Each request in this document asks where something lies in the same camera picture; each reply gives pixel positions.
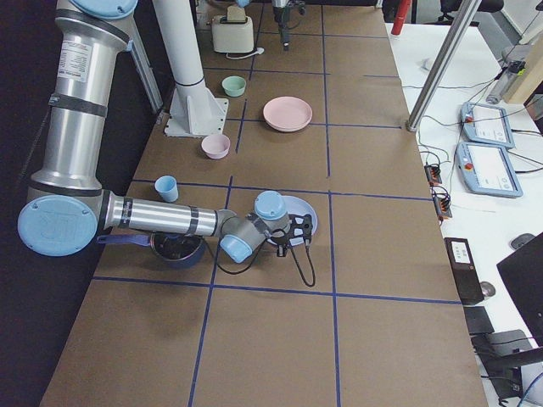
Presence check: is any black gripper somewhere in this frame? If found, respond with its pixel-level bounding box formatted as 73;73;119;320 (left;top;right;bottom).
277;18;290;51
271;225;297;257

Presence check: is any blue plate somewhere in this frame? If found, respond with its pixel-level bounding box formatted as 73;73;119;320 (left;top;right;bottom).
283;195;318;246

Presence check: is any pink plate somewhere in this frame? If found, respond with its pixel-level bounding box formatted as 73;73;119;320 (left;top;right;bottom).
263;96;313;132

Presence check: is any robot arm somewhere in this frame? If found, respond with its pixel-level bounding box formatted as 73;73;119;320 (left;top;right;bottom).
271;0;306;51
17;1;294;263

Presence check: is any cream toaster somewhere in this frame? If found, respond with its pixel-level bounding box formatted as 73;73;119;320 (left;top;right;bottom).
211;11;255;53

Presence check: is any bread slice in toaster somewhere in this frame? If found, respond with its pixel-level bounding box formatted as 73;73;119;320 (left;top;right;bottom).
227;5;247;24

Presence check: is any green bowl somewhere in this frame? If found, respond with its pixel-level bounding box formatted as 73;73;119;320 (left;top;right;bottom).
221;75;246;98

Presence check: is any dark blue pot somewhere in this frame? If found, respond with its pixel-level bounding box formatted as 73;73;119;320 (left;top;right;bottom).
96;232;205;270

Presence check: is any red cylinder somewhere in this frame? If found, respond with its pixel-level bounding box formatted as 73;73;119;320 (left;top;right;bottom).
391;0;412;36

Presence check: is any pink bowl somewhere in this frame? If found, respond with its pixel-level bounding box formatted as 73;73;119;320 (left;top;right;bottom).
201;134;231;159

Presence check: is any light blue cup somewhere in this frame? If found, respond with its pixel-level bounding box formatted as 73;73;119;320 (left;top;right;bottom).
154;176;179;203

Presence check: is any orange connector block near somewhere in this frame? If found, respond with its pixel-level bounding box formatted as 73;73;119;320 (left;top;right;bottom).
431;186;452;221

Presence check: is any orange connector block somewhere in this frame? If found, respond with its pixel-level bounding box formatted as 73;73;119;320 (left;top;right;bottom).
424;164;442;187
431;186;452;221

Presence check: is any orange connector block far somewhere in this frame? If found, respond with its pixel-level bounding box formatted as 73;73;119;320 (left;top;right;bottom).
424;164;442;187

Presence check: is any black box with label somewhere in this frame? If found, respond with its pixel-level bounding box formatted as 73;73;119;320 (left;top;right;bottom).
444;237;484;305

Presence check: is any far teach pendant tablet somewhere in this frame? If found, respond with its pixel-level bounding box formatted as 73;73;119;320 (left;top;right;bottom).
460;102;515;149

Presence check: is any teach pendant tablet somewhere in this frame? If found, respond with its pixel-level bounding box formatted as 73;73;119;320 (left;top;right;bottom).
456;142;523;198
460;102;515;149

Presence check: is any grey water bottle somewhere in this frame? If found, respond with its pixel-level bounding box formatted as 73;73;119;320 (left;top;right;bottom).
485;60;526;104

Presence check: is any near teach pendant tablet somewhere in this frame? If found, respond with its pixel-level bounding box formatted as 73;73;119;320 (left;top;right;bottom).
456;142;523;198

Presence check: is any black monitor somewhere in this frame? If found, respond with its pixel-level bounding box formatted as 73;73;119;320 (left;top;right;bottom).
497;238;542;345

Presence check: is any black monitor stand base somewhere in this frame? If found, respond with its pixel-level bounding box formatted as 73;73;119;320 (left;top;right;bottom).
463;306;542;404

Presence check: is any white toaster power cord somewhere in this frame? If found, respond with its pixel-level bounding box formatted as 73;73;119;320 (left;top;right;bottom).
225;47;266;60

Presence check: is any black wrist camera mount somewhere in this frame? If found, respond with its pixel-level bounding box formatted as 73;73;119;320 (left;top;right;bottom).
288;214;313;247

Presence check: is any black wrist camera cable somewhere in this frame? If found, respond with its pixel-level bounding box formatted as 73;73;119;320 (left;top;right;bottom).
214;228;317;287

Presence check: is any aluminium frame post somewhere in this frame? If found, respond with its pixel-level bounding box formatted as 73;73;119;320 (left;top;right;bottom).
406;0;482;132

